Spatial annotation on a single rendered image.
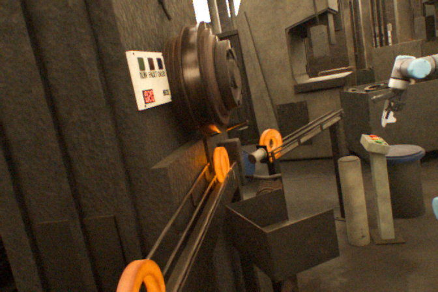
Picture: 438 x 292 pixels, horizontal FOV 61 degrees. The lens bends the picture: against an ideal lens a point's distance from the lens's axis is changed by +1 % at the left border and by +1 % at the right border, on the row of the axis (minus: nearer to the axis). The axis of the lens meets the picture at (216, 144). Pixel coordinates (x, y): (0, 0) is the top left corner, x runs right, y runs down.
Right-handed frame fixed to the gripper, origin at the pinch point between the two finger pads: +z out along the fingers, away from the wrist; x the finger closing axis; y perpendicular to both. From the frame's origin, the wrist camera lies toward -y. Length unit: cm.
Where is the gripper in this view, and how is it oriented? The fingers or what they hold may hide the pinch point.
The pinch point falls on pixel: (382, 124)
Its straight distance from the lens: 221.4
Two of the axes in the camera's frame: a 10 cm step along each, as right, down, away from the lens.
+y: 9.7, 2.0, -1.6
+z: -1.5, 9.5, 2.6
